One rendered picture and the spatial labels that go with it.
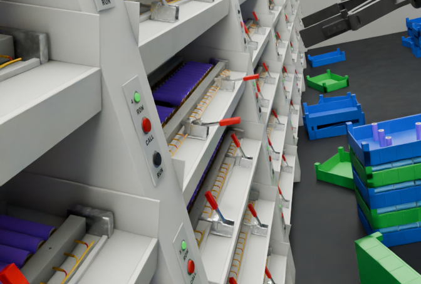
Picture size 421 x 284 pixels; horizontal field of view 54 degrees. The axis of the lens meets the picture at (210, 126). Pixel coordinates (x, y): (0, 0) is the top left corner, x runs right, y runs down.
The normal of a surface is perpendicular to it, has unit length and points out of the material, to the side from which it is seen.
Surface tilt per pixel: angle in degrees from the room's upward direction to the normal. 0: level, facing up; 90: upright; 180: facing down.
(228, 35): 90
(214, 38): 90
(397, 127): 90
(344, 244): 0
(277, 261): 20
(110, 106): 90
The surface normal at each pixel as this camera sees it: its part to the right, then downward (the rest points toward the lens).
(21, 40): -0.22, 0.38
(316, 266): -0.24, -0.91
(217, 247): 0.10, -0.91
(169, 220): 0.95, -0.14
